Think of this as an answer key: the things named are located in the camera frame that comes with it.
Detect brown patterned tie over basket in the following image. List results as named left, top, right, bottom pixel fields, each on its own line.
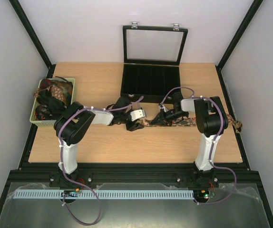
left=34, top=85, right=68, bottom=105

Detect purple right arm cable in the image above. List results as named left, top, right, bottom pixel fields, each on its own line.
left=161, top=86, right=237, bottom=206

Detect patterned paisley tie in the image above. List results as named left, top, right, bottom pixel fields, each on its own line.
left=141, top=114, right=243, bottom=133

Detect black compartment display box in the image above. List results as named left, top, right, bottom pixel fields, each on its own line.
left=120, top=22, right=188, bottom=104

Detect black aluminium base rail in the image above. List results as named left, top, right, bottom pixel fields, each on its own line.
left=6, top=163, right=262, bottom=190

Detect light blue slotted cable duct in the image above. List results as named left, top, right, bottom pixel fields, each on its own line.
left=13, top=190, right=194, bottom=200

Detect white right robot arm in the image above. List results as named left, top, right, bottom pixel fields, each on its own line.
left=150, top=92, right=228, bottom=187

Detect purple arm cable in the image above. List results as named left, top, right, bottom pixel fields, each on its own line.
left=161, top=86, right=237, bottom=206
left=58, top=95, right=144, bottom=225

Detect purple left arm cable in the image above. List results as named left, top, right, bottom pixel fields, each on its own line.
left=58, top=95, right=144, bottom=225

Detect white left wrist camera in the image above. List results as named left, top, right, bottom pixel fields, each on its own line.
left=130, top=109, right=146, bottom=121

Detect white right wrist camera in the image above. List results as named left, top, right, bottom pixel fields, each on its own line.
left=158, top=103, right=168, bottom=113

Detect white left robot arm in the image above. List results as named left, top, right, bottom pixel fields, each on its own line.
left=49, top=96, right=146, bottom=188

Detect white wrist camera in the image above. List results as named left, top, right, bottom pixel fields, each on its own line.
left=158, top=103, right=168, bottom=113
left=130, top=109, right=146, bottom=121

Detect dark ties in basket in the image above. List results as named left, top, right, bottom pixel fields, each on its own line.
left=33, top=76, right=74, bottom=121

